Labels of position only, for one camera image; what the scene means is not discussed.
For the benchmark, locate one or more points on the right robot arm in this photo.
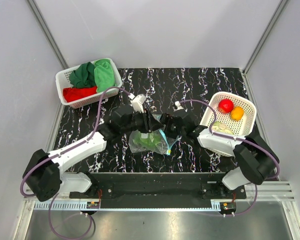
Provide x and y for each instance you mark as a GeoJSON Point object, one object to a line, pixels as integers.
{"type": "Point", "coordinates": [256, 162]}

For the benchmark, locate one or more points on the light green cloth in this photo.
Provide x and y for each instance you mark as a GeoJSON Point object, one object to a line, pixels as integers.
{"type": "Point", "coordinates": [103, 75]}

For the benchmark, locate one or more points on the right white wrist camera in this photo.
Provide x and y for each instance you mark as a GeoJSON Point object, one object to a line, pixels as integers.
{"type": "Point", "coordinates": [177, 106]}

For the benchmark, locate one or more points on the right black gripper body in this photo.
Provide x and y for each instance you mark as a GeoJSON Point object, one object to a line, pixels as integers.
{"type": "Point", "coordinates": [171, 129]}

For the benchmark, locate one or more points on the aluminium frame post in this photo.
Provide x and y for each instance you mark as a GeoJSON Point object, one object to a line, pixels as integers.
{"type": "Point", "coordinates": [266, 33]}
{"type": "Point", "coordinates": [47, 33]}

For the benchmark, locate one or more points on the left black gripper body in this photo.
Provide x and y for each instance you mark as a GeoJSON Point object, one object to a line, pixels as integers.
{"type": "Point", "coordinates": [139, 121]}

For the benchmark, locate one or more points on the left aluminium frame post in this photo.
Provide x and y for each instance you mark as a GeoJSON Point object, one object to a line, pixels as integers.
{"type": "Point", "coordinates": [47, 33]}

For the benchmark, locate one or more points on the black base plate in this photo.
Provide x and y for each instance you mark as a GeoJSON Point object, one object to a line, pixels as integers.
{"type": "Point", "coordinates": [140, 191]}

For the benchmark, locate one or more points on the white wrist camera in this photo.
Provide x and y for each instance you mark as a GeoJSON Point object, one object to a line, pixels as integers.
{"type": "Point", "coordinates": [177, 106]}
{"type": "Point", "coordinates": [137, 102]}

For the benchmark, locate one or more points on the red cloth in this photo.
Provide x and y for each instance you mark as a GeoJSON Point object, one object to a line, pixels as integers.
{"type": "Point", "coordinates": [72, 94]}

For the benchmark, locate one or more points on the right aluminium frame post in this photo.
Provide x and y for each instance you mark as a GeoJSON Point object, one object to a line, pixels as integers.
{"type": "Point", "coordinates": [266, 33]}

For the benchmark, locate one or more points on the clear zip top bag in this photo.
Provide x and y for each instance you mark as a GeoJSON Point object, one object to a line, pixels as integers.
{"type": "Point", "coordinates": [166, 150]}

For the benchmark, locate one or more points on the fake orange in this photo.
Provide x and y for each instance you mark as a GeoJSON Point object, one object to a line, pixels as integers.
{"type": "Point", "coordinates": [237, 113]}

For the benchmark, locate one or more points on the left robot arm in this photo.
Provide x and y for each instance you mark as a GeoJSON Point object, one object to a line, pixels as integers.
{"type": "Point", "coordinates": [46, 173]}

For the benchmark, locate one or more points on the black marble pattern mat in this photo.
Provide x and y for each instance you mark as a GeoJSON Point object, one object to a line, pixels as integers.
{"type": "Point", "coordinates": [162, 87]}

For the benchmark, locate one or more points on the fake red apple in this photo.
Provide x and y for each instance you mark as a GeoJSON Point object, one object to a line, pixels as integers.
{"type": "Point", "coordinates": [225, 106]}

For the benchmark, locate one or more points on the dark green cloth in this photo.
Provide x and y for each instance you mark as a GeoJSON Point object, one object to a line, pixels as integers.
{"type": "Point", "coordinates": [83, 76]}

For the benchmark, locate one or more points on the fake green lettuce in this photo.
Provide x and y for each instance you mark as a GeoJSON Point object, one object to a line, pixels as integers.
{"type": "Point", "coordinates": [153, 141]}

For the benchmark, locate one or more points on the fake white cauliflower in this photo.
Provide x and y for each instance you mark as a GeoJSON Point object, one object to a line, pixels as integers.
{"type": "Point", "coordinates": [221, 128]}

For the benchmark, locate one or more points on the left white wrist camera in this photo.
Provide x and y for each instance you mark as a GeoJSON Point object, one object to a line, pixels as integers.
{"type": "Point", "coordinates": [137, 102]}

